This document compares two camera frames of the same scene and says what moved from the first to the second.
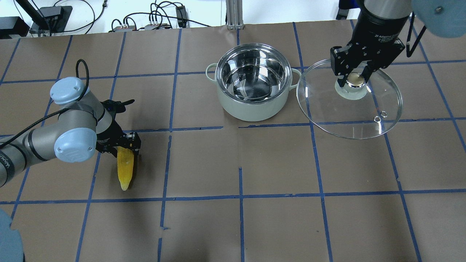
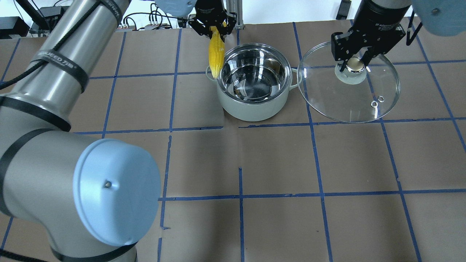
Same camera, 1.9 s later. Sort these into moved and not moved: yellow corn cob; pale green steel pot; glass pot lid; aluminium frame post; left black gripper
Moved: yellow corn cob; left black gripper; glass pot lid
Not moved: aluminium frame post; pale green steel pot
